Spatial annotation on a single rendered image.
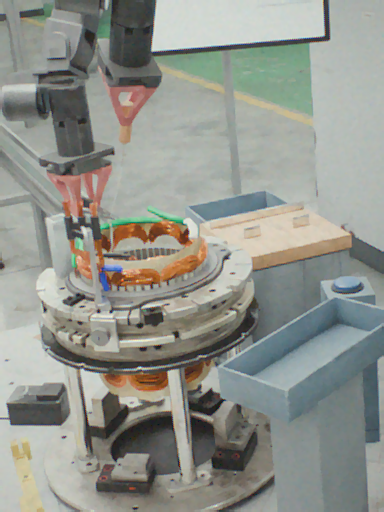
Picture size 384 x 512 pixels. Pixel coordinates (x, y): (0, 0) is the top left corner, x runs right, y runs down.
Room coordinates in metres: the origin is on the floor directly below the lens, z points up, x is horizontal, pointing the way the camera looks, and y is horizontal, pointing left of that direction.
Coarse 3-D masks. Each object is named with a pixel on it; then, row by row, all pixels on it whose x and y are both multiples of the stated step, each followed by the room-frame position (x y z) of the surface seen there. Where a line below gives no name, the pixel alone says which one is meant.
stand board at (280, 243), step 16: (304, 208) 1.61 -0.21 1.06; (208, 224) 1.58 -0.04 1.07; (240, 224) 1.56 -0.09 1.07; (256, 224) 1.55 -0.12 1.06; (272, 224) 1.54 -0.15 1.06; (288, 224) 1.53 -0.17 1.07; (320, 224) 1.52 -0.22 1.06; (240, 240) 1.48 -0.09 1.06; (256, 240) 1.47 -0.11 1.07; (272, 240) 1.46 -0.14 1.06; (288, 240) 1.46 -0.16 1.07; (304, 240) 1.45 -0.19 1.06; (320, 240) 1.44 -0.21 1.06; (336, 240) 1.45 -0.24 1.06; (256, 256) 1.40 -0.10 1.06; (272, 256) 1.41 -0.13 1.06; (288, 256) 1.42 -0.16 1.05; (304, 256) 1.43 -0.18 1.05
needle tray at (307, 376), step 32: (320, 320) 1.19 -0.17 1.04; (352, 320) 1.20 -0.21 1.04; (256, 352) 1.09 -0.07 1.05; (288, 352) 1.14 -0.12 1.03; (320, 352) 1.13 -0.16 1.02; (352, 352) 1.06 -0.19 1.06; (224, 384) 1.04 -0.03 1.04; (256, 384) 1.00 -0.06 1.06; (288, 384) 1.06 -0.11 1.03; (320, 384) 1.02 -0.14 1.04; (352, 384) 1.09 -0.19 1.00; (288, 416) 0.97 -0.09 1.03; (320, 416) 1.04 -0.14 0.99; (352, 416) 1.08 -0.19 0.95; (288, 448) 1.07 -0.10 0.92; (320, 448) 1.03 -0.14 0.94; (352, 448) 1.08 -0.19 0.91; (288, 480) 1.07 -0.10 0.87; (320, 480) 1.04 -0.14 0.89; (352, 480) 1.08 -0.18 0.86
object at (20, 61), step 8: (8, 0) 3.91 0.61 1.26; (16, 0) 3.92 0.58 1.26; (8, 8) 3.91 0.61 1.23; (16, 8) 3.92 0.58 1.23; (8, 16) 3.91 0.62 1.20; (16, 16) 3.92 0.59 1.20; (8, 24) 3.93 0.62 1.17; (16, 24) 3.92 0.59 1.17; (16, 32) 3.92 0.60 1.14; (16, 40) 3.91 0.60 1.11; (16, 48) 3.91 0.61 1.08; (24, 48) 3.92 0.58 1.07; (16, 56) 3.91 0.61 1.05; (24, 56) 3.92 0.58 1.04; (16, 64) 3.91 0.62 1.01; (24, 64) 3.92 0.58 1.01; (32, 120) 3.91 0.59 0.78
